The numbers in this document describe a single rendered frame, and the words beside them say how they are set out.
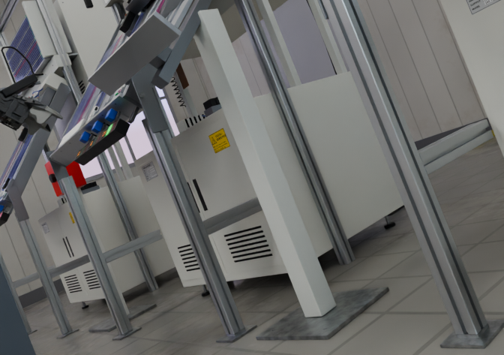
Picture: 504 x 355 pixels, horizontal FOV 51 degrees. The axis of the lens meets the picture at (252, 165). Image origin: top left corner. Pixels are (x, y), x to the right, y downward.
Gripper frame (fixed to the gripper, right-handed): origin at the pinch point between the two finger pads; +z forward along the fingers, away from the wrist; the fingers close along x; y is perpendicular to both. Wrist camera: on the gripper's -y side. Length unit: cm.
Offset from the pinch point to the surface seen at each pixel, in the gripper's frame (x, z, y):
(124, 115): 21.5, 13.4, -2.4
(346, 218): 32, 95, -5
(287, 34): -199, 181, -296
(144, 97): 36.4, 12.6, -2.3
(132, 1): 0, 4, -56
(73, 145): -15.0, 10.2, -2.4
